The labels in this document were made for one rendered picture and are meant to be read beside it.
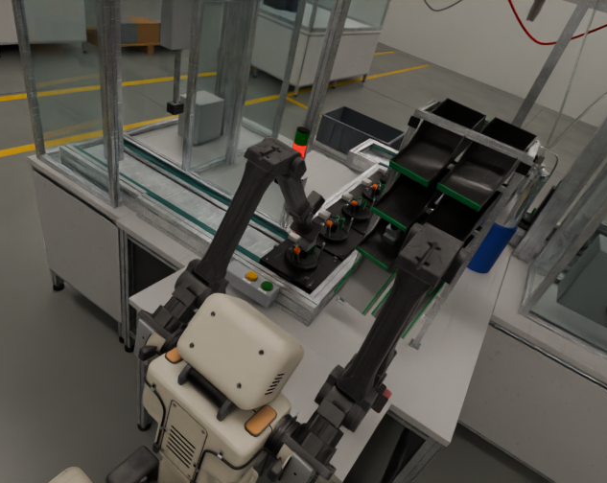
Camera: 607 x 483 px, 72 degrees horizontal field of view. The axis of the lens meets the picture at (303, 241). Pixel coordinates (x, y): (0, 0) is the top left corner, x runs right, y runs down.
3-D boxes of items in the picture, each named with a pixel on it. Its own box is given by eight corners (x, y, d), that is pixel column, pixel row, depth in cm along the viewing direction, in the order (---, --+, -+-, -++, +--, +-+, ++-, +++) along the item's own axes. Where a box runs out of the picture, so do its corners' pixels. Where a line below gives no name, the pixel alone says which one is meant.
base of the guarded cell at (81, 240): (124, 346, 226) (119, 218, 176) (50, 287, 245) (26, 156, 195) (270, 240, 331) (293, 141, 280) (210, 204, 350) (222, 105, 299)
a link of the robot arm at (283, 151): (247, 128, 88) (285, 152, 86) (274, 135, 101) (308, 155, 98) (169, 294, 102) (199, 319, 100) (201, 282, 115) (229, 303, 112)
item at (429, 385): (446, 447, 130) (450, 443, 129) (116, 225, 176) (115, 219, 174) (509, 252, 236) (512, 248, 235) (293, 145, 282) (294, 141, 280)
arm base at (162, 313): (135, 313, 96) (171, 344, 92) (159, 286, 98) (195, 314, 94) (153, 321, 104) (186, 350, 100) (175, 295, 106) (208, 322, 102)
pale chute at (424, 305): (403, 339, 141) (402, 338, 137) (372, 315, 146) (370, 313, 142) (453, 274, 143) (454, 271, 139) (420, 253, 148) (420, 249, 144)
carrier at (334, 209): (365, 239, 191) (374, 217, 183) (321, 215, 198) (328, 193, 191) (385, 218, 209) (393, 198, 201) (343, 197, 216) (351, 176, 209)
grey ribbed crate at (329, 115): (379, 171, 333) (388, 145, 319) (314, 140, 352) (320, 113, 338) (397, 157, 364) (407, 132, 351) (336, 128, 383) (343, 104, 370)
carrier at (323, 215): (341, 263, 172) (350, 240, 165) (293, 236, 180) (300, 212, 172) (364, 239, 190) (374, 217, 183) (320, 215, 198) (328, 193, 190)
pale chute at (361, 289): (364, 316, 145) (362, 314, 141) (336, 293, 151) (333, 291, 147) (413, 253, 147) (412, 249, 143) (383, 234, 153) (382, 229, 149)
